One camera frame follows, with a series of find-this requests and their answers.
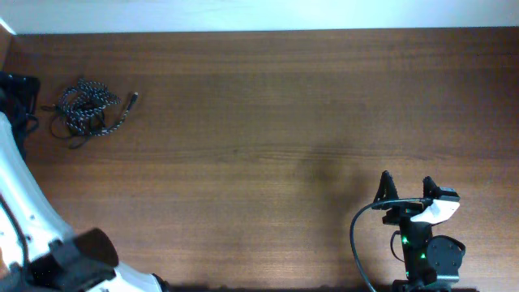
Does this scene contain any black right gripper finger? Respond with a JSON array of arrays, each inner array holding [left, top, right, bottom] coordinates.
[[422, 176, 440, 199], [374, 170, 398, 203]]

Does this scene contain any black white braided cable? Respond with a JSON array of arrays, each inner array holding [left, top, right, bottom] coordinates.
[[56, 77, 139, 138]]

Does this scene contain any thin black cable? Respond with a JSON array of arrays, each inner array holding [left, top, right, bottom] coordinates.
[[41, 103, 107, 150]]

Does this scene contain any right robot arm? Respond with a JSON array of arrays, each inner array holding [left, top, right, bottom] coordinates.
[[374, 170, 466, 291]]

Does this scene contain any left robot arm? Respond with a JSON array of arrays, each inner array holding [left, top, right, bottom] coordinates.
[[1, 72, 172, 292]]

